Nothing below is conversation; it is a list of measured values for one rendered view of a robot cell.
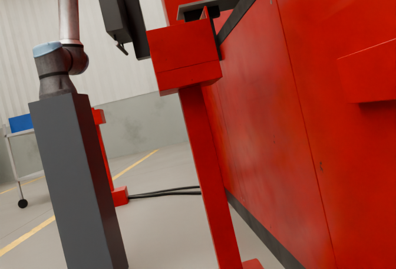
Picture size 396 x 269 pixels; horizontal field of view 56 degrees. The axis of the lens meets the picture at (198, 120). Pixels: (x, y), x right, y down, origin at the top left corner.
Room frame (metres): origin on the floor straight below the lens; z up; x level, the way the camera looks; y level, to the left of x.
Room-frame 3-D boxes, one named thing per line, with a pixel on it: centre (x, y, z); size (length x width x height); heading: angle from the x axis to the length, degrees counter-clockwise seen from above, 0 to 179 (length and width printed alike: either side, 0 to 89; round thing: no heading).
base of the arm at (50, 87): (1.52, 0.53, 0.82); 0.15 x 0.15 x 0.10
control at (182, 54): (1.01, 0.00, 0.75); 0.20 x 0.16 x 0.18; 5
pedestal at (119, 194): (3.07, 0.84, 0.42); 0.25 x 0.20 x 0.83; 96
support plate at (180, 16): (1.51, -0.15, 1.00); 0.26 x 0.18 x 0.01; 96
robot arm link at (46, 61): (1.53, 0.53, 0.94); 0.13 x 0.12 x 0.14; 163
